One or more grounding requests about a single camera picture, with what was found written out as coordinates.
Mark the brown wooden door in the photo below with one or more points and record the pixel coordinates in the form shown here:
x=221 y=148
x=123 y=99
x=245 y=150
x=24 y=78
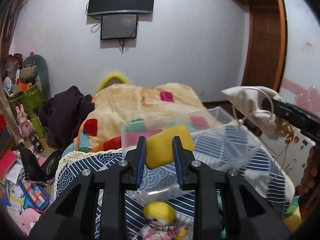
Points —
x=266 y=47

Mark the green bottle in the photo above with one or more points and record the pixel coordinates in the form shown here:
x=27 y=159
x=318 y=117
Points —
x=37 y=125

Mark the black flashlight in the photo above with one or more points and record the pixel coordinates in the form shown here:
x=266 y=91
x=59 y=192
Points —
x=36 y=143

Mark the yellow plush cushion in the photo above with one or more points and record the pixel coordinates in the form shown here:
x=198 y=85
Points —
x=111 y=79

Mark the green cardboard box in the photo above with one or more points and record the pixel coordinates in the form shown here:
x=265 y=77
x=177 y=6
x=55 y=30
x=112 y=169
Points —
x=31 y=100

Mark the grey-green plush toy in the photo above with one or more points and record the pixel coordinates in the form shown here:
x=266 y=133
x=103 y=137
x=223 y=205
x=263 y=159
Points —
x=35 y=69

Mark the yellow-haired felt doll head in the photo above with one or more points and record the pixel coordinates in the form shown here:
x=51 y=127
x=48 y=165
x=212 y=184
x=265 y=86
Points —
x=162 y=222

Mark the small black wall monitor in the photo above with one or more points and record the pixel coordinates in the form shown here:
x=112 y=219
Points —
x=118 y=26

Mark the yellow sponge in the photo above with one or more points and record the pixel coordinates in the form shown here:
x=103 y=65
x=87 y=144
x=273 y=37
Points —
x=159 y=150

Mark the cream colourful patch blanket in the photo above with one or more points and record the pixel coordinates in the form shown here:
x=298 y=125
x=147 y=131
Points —
x=128 y=104

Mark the dark purple clothing pile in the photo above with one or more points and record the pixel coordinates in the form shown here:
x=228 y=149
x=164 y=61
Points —
x=63 y=114

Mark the red box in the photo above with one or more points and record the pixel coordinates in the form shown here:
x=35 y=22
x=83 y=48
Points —
x=6 y=163

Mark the colourful striped pencil case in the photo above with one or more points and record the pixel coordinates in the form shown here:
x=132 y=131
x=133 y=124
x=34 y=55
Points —
x=35 y=195

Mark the pink plush toy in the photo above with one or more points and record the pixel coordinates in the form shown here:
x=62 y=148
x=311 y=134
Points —
x=29 y=218

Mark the blue white patterned cloth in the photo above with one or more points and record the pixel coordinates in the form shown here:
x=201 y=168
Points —
x=262 y=172

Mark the white appliance with stickers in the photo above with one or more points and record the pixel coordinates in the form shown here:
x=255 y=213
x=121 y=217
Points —
x=293 y=161

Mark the clear plastic storage box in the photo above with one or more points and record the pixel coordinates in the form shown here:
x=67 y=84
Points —
x=221 y=147

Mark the black plastic bag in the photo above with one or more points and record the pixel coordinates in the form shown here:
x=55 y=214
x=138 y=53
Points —
x=36 y=173

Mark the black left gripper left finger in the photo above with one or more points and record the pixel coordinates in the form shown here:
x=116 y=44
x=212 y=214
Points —
x=72 y=215

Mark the pink rabbit figure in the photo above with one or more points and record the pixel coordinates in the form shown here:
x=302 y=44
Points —
x=26 y=128

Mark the beige drawstring pouch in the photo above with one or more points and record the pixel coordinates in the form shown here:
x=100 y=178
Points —
x=248 y=101

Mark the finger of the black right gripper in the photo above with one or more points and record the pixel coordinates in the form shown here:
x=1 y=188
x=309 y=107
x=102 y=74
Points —
x=307 y=122

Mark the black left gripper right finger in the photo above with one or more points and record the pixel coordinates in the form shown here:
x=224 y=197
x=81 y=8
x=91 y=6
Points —
x=225 y=200

